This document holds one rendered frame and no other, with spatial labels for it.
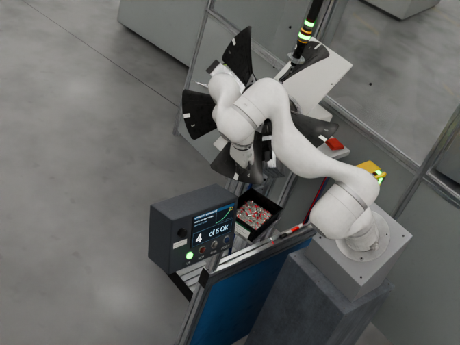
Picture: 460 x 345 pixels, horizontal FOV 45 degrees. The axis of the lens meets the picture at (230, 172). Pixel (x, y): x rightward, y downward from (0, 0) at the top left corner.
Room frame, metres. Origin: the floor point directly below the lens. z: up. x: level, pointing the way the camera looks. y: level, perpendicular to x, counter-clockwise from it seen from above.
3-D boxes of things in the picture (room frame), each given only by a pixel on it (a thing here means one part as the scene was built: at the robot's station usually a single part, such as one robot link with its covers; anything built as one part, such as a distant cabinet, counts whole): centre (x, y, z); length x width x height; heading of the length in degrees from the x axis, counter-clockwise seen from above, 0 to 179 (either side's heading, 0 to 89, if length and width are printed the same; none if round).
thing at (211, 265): (1.41, -0.05, 0.96); 0.03 x 0.03 x 0.20; 52
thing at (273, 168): (2.04, -0.15, 0.98); 0.20 x 0.16 x 0.20; 142
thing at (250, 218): (1.79, -0.14, 0.83); 0.19 x 0.14 x 0.04; 157
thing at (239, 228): (1.79, -0.14, 0.85); 0.22 x 0.17 x 0.07; 157
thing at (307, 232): (1.75, -0.31, 0.82); 0.90 x 0.04 x 0.08; 142
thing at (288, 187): (2.55, -0.34, 0.42); 0.04 x 0.04 x 0.83; 52
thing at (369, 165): (2.06, -0.56, 1.02); 0.16 x 0.10 x 0.11; 142
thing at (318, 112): (2.62, -0.30, 0.92); 0.17 x 0.16 x 0.11; 142
